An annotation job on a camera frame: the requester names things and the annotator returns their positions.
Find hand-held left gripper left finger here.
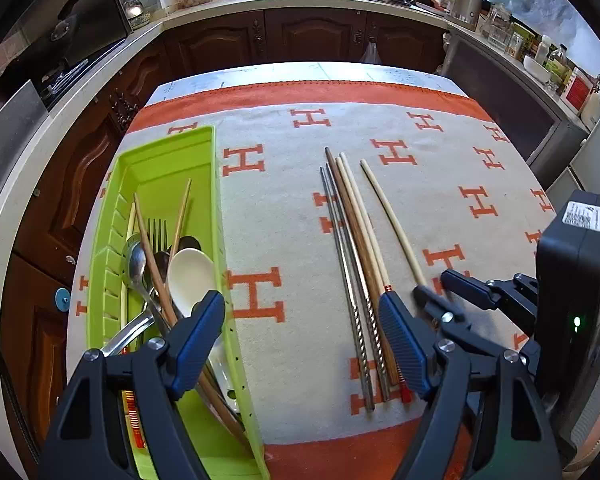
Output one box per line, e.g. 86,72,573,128
37,290,227,480

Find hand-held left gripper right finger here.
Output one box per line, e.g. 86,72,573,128
378,291,563,480

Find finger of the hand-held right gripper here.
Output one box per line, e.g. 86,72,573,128
413,284,537,362
440,269,539,334

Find white ceramic spoon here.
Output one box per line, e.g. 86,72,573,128
166,249,241,413

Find cream chopstick red end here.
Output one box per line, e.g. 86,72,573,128
360,159,428,288
339,152,412,405

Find wooden chopsticks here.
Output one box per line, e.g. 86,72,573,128
132,192,251,453

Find metal spoon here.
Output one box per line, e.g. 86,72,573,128
121,239,181,336
111,234,203,358

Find metal fork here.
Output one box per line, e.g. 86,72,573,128
100,216,170,358

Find wooden handled spoon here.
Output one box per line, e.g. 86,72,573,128
154,178,193,283

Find green plastic tray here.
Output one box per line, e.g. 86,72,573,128
82,125,271,480

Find person's right hand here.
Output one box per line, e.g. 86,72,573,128
562,389,600,472

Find metal chopstick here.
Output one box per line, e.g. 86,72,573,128
326,162,392,403
320,166,376,413

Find brown wooden chopstick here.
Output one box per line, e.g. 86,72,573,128
335,156,388,296
324,146,401,388

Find orange beige printed blanket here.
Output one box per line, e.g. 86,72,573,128
66,80,556,480

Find red label box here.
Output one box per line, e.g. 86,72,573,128
562,67,593,111

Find grey metal cabinet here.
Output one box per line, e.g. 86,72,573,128
440,35,588,176

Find white bowl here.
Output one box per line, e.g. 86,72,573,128
522,55,551,83

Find clear plastic container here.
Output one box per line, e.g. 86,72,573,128
480,5,512,53

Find brown wooden kitchen cabinets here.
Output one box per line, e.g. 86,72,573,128
0,7,451,461

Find black cooking range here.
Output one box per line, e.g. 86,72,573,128
0,0,133,111

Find white kitchen countertop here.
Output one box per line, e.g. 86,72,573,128
0,0,593,281

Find glass jar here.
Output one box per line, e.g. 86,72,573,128
122,0,148,31

